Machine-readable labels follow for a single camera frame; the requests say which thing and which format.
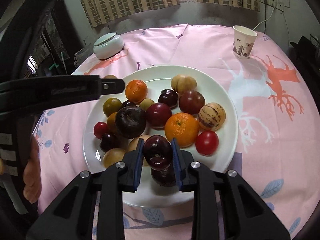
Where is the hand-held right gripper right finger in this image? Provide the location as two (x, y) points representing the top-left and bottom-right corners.
(171, 137), (292, 240)

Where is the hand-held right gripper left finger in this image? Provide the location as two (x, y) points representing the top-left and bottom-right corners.
(26, 139), (145, 240)

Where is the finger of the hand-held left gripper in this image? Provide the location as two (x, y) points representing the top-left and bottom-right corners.
(99, 78), (125, 95)

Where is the green yellow tomato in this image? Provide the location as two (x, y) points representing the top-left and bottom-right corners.
(103, 97), (122, 118)

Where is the small orange mandarin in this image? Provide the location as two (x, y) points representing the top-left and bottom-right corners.
(125, 79), (148, 102)

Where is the yellow spotted fruit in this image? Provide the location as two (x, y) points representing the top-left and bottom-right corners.
(103, 148), (127, 169)

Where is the tan round fruit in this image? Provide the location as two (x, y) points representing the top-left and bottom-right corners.
(127, 134), (152, 167)

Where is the yellow orange tomato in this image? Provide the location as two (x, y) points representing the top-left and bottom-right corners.
(106, 112), (119, 135)

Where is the large orange mandarin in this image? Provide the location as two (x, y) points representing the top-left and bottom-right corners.
(164, 112), (200, 148)

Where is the white oval plate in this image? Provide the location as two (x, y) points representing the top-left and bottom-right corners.
(82, 65), (239, 208)

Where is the small red cherry tomato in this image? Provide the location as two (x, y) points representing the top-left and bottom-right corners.
(93, 121), (110, 140)

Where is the striped pepino melon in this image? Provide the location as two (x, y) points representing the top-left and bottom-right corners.
(198, 102), (227, 131)

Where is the dark purple tomato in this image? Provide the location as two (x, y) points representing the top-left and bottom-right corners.
(178, 90), (206, 114)

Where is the large tan oval fruit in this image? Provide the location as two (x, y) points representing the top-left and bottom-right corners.
(171, 74), (198, 94)

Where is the person's left hand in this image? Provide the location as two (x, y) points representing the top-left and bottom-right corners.
(22, 137), (42, 204)

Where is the white stick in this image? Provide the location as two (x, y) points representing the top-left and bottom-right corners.
(61, 52), (68, 75)

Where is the white lidded ceramic jar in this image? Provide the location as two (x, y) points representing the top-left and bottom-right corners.
(93, 32), (125, 60)

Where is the pink floral tablecloth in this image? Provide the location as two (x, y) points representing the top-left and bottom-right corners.
(37, 24), (315, 240)

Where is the printed paper cup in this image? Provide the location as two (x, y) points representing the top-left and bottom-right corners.
(233, 25), (258, 59)

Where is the black hat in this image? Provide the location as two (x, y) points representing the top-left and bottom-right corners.
(290, 35), (320, 63)

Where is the dark framed wall picture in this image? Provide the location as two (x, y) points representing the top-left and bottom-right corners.
(32, 10), (84, 77)

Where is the white power cable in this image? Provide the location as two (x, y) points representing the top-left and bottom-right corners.
(252, 6), (275, 32)

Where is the white wall power strip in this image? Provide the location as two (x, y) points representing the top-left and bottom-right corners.
(260, 0), (285, 12)

